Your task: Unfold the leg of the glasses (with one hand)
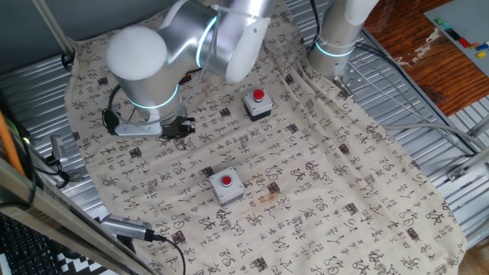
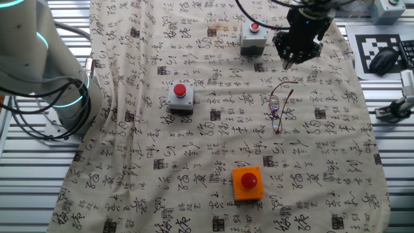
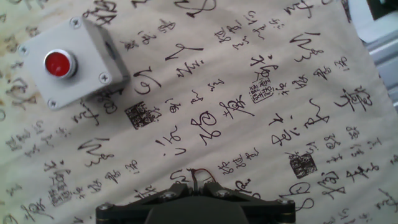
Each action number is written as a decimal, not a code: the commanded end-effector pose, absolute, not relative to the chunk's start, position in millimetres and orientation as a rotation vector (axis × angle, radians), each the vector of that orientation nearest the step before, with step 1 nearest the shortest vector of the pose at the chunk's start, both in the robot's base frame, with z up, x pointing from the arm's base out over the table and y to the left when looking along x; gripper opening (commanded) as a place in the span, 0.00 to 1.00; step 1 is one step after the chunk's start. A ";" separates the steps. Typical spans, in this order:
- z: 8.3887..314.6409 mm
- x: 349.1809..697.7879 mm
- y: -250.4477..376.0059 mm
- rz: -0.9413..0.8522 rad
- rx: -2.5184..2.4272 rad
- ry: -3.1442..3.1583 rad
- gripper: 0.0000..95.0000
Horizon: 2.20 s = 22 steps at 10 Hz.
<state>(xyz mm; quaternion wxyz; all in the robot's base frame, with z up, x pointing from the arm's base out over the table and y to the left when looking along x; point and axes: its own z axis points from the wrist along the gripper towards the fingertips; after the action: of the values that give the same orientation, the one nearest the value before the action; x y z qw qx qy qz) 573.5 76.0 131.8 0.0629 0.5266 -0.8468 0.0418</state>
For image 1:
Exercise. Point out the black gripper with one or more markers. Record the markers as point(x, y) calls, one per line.
point(172, 125)

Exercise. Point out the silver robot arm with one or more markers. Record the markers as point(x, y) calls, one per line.
point(145, 65)

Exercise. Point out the grey box small red button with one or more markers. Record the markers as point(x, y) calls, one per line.
point(219, 191)

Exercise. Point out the grey box large red button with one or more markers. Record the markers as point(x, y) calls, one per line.
point(263, 107)

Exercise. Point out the beige calligraphy print cloth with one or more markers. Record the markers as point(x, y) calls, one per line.
point(305, 191)

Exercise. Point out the thin metal pole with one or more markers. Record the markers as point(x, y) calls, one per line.
point(53, 28)

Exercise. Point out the orange tube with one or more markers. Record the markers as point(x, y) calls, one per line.
point(9, 145)

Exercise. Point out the black white marker sheet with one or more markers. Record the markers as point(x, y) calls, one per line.
point(76, 267)

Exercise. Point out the black keyboard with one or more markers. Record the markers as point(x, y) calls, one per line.
point(26, 252)

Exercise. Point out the green toy brick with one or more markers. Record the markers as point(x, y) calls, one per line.
point(440, 21)

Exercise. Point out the black toy brick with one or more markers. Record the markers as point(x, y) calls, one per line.
point(453, 34)

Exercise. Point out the red toy brick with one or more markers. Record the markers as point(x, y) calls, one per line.
point(464, 42)

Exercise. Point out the grey board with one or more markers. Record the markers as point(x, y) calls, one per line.
point(466, 19)

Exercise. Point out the yellow toy brick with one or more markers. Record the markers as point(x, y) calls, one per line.
point(481, 54)

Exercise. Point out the blue toy brick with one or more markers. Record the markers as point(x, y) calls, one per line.
point(483, 47)

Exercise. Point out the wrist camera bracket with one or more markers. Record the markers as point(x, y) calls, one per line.
point(133, 129)

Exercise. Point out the long silver camera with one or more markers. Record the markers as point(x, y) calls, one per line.
point(126, 227)

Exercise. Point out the small silver camera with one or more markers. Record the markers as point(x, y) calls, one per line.
point(59, 149)

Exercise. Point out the camera mount clamp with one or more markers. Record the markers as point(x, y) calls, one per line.
point(65, 176)

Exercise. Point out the aluminium frame beam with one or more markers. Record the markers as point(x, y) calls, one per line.
point(57, 214)

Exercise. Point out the metal base plate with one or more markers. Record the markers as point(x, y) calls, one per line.
point(355, 78)

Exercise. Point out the aluminium profile bracket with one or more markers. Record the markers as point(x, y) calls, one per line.
point(473, 160)

